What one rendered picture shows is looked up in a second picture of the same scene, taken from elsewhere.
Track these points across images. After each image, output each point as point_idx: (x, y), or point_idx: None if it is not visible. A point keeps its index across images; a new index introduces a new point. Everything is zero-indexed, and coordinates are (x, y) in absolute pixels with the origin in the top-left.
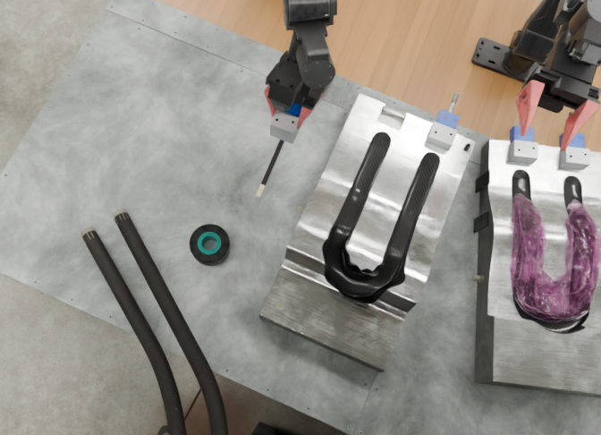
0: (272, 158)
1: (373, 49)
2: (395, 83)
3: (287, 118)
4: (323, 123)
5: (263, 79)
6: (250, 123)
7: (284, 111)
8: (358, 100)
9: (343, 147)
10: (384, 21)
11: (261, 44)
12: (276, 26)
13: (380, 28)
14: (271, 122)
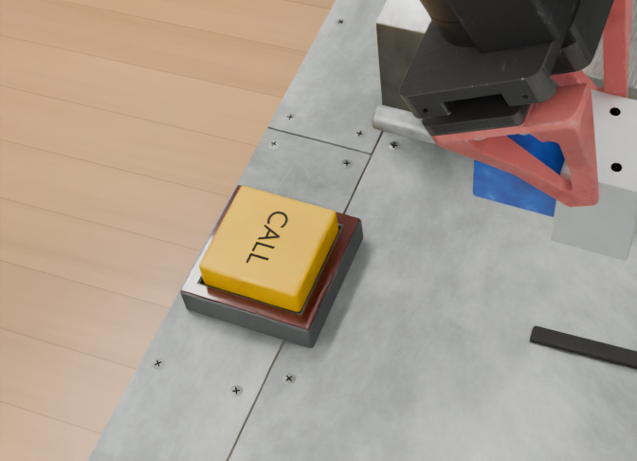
0: (621, 359)
1: (139, 88)
2: (268, 25)
3: (602, 131)
4: (442, 208)
5: (262, 426)
6: (470, 457)
7: (554, 161)
8: (408, 22)
9: (600, 52)
10: (30, 66)
11: (98, 446)
12: (16, 396)
13: (57, 74)
14: (632, 186)
